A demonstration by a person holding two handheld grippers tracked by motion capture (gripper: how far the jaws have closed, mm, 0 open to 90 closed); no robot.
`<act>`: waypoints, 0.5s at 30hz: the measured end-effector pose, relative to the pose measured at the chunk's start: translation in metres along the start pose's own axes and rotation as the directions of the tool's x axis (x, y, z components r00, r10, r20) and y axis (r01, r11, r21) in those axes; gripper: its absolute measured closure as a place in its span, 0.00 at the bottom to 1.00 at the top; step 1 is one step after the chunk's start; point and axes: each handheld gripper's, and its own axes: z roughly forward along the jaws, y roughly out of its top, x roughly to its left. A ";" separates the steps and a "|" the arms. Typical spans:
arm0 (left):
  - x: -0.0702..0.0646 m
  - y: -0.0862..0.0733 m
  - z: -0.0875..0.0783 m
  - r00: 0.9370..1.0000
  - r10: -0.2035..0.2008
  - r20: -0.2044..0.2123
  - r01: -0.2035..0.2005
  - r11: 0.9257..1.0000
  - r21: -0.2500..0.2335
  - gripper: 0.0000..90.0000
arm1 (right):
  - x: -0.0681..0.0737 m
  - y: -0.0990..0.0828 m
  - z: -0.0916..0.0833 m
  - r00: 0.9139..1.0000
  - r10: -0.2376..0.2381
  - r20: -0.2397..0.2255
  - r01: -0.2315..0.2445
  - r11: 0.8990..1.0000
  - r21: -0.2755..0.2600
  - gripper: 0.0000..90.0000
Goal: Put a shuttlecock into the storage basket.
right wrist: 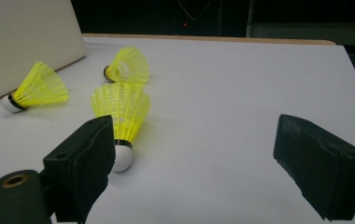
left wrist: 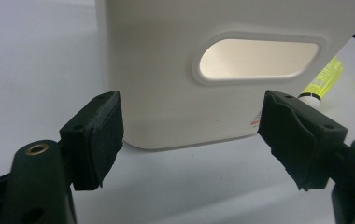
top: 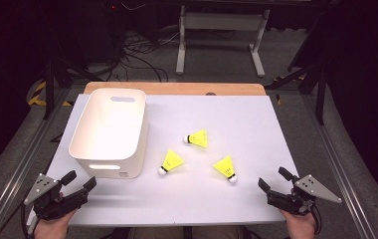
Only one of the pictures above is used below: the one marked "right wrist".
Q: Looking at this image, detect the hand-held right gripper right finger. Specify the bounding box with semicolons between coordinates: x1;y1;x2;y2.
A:
273;114;355;221

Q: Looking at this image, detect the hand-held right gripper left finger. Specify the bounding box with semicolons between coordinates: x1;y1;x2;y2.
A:
43;115;117;224

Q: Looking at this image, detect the yellow plastic shuttlecock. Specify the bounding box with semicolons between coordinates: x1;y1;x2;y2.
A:
103;46;151;86
91;82;151;174
1;61;70;114

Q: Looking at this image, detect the white plastic storage bin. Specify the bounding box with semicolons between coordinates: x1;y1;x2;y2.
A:
0;0;87;105

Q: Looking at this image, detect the white table cover sheet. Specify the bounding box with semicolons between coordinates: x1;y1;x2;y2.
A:
0;36;355;224

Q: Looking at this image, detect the wooden table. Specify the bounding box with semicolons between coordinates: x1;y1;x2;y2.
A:
81;33;337;47

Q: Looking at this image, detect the thin white wire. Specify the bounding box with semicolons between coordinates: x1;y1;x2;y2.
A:
177;0;213;21

